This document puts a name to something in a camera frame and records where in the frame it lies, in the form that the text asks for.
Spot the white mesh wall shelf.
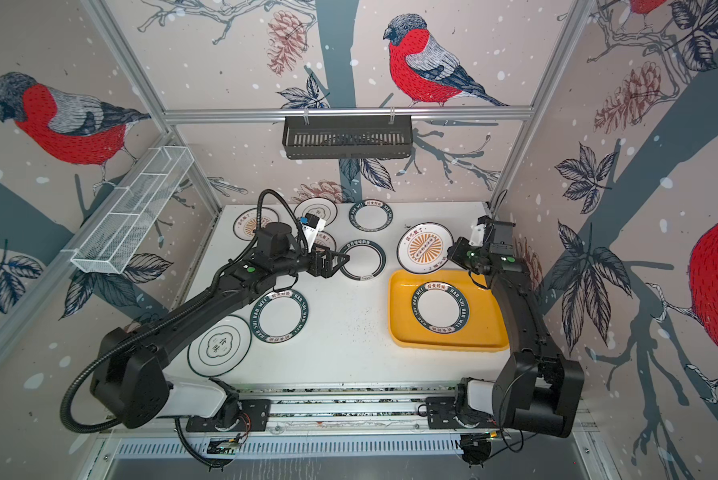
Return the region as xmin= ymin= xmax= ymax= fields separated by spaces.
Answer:
xmin=71 ymin=146 xmax=194 ymax=274

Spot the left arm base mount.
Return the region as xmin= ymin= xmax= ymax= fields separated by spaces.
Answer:
xmin=186 ymin=399 xmax=272 ymax=433

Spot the dark green rim plate back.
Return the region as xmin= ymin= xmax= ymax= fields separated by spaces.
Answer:
xmin=349 ymin=199 xmax=394 ymax=232

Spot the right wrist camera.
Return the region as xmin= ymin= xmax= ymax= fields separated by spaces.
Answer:
xmin=469 ymin=223 xmax=487 ymax=247

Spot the white plate grey emblem back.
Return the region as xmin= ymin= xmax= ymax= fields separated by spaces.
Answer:
xmin=294 ymin=197 xmax=339 ymax=226

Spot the white plate grey emblem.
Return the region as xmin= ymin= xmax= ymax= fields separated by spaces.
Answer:
xmin=294 ymin=197 xmax=339 ymax=226
xmin=188 ymin=315 xmax=252 ymax=378

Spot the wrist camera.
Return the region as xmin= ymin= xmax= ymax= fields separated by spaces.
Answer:
xmin=300 ymin=214 xmax=326 ymax=250
xmin=469 ymin=223 xmax=487 ymax=247

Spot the yellow plastic bin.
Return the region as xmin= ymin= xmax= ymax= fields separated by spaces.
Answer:
xmin=388 ymin=270 xmax=509 ymax=352

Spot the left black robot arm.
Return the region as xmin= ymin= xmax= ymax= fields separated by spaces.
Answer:
xmin=59 ymin=222 xmax=350 ymax=434

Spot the white plate grey emblem front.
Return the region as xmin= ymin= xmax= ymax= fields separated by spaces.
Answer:
xmin=188 ymin=315 xmax=252 ymax=378

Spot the orange sunburst plate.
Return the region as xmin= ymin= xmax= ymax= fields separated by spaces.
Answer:
xmin=233 ymin=207 xmax=280 ymax=241
xmin=396 ymin=222 xmax=454 ymax=275
xmin=314 ymin=231 xmax=337 ymax=250

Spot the green lettered rim plate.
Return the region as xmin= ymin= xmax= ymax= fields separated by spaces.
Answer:
xmin=411 ymin=281 xmax=470 ymax=335
xmin=250 ymin=290 xmax=310 ymax=344

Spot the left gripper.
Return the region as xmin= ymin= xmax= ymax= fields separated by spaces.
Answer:
xmin=273 ymin=239 xmax=350 ymax=278

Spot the black wire wall basket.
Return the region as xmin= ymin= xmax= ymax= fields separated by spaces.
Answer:
xmin=282 ymin=115 xmax=414 ymax=160

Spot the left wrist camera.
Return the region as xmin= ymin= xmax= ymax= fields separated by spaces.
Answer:
xmin=300 ymin=214 xmax=326 ymax=250

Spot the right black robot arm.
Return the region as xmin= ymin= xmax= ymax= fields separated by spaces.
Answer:
xmin=448 ymin=215 xmax=585 ymax=438

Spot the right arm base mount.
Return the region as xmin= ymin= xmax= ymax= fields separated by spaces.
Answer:
xmin=424 ymin=396 xmax=474 ymax=430

